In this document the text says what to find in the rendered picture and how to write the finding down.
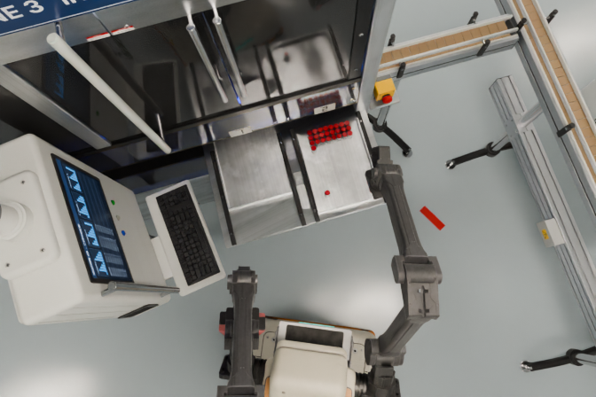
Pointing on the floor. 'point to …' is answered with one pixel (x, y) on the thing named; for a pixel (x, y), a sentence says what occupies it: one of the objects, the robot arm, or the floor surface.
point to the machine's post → (380, 22)
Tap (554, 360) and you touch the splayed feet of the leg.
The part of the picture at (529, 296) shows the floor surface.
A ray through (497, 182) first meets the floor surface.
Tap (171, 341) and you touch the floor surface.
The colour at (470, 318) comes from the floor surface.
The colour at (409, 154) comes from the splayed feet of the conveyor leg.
